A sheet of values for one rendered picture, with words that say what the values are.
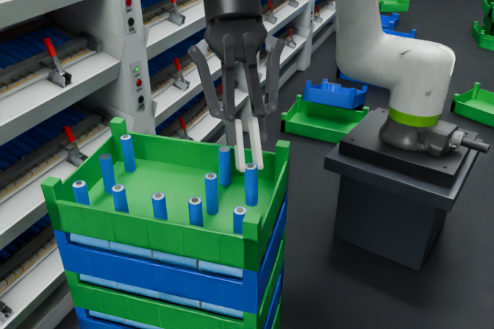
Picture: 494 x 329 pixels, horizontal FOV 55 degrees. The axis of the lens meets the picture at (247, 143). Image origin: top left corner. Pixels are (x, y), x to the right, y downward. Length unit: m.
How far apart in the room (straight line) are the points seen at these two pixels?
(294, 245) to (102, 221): 0.79
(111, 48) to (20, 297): 0.55
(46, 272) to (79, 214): 0.45
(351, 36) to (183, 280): 0.74
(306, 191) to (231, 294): 0.94
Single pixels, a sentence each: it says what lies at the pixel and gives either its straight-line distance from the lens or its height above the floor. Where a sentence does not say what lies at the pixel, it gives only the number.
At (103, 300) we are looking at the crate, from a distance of 0.79.
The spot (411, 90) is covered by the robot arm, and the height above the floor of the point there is 0.46.
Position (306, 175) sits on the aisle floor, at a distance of 1.64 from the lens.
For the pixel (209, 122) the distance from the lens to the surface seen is 1.59.
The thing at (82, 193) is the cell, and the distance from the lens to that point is 0.69.
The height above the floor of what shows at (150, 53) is 0.52.
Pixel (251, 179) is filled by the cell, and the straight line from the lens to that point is 0.64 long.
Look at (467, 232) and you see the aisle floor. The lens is 1.54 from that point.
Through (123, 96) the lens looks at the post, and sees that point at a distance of 1.14.
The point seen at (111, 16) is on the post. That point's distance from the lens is 1.08.
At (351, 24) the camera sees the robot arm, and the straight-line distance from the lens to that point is 1.17.
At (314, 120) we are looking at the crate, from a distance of 1.98.
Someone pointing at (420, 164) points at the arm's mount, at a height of 0.32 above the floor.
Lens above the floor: 0.93
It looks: 31 degrees down
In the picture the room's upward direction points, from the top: straight up
